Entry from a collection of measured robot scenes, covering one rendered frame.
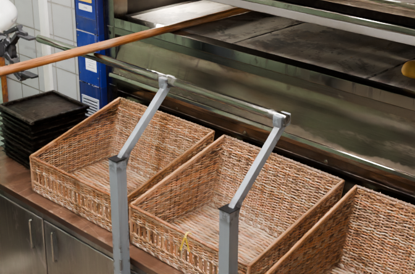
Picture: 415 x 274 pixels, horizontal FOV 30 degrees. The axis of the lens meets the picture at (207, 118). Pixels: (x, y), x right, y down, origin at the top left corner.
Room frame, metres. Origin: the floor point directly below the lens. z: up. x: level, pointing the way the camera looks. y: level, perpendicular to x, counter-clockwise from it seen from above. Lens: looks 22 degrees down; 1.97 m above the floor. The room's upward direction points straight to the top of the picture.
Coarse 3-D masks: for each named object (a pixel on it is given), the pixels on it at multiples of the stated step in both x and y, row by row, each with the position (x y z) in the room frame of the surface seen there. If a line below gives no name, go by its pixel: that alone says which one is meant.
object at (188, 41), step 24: (120, 24) 3.11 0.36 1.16; (144, 24) 3.03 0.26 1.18; (192, 48) 2.82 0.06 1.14; (216, 48) 2.73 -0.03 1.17; (240, 48) 2.69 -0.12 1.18; (288, 72) 2.50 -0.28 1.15; (312, 72) 2.43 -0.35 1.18; (336, 72) 2.42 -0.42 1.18; (384, 96) 2.24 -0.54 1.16; (408, 96) 2.19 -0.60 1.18
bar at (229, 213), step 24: (72, 48) 2.72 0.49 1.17; (144, 72) 2.45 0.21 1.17; (216, 96) 2.22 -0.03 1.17; (144, 120) 2.31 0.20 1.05; (288, 120) 2.05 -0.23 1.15; (264, 144) 2.02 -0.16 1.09; (120, 168) 2.22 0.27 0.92; (120, 192) 2.22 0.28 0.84; (240, 192) 1.93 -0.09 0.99; (120, 216) 2.21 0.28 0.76; (120, 240) 2.21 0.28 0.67; (120, 264) 2.21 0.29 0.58
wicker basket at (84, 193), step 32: (96, 128) 2.98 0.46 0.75; (128, 128) 3.00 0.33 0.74; (160, 128) 2.88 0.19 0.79; (192, 128) 2.77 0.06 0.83; (32, 160) 2.72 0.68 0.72; (64, 160) 2.85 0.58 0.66; (96, 160) 2.97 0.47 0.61; (128, 160) 2.95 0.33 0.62; (160, 160) 2.84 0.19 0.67; (64, 192) 2.60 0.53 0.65; (96, 192) 2.46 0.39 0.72; (128, 192) 2.71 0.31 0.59; (192, 192) 2.62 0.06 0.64; (96, 224) 2.47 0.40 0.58; (128, 224) 2.38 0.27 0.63
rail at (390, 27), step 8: (248, 0) 2.44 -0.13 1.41; (256, 0) 2.42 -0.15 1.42; (264, 0) 2.40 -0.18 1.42; (272, 0) 2.38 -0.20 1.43; (288, 8) 2.33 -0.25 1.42; (296, 8) 2.31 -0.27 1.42; (304, 8) 2.29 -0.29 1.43; (312, 8) 2.27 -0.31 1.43; (320, 16) 2.25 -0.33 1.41; (328, 16) 2.23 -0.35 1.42; (336, 16) 2.21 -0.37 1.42; (344, 16) 2.19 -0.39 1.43; (352, 16) 2.17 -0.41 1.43; (360, 24) 2.15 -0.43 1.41; (368, 24) 2.13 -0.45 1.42; (376, 24) 2.11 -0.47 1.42; (384, 24) 2.10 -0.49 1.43; (392, 24) 2.09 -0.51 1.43; (400, 32) 2.06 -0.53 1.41; (408, 32) 2.04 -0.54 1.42
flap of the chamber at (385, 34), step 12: (216, 0) 2.53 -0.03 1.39; (228, 0) 2.50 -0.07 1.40; (240, 0) 2.46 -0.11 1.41; (264, 12) 2.39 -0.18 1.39; (276, 12) 2.36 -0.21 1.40; (288, 12) 2.32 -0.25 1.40; (300, 12) 2.30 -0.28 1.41; (324, 24) 2.23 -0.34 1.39; (336, 24) 2.20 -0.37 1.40; (348, 24) 2.17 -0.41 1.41; (396, 24) 2.25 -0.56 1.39; (372, 36) 2.12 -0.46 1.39; (384, 36) 2.09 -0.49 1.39; (396, 36) 2.06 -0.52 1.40; (408, 36) 2.04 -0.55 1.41
